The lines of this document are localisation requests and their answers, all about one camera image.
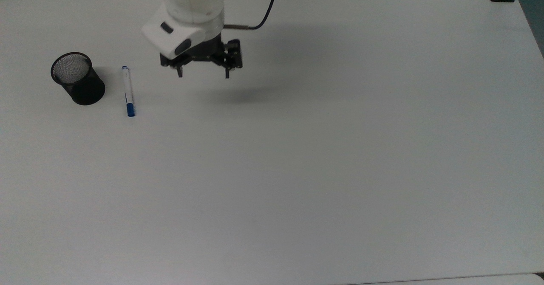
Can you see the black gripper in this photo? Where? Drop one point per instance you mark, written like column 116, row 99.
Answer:
column 208, row 50

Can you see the white marker with blue cap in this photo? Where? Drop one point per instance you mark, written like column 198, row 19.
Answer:
column 127, row 87

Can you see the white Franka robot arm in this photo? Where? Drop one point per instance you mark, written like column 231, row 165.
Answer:
column 191, row 0

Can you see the black mesh pen cup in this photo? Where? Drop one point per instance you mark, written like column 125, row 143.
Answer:
column 87, row 91

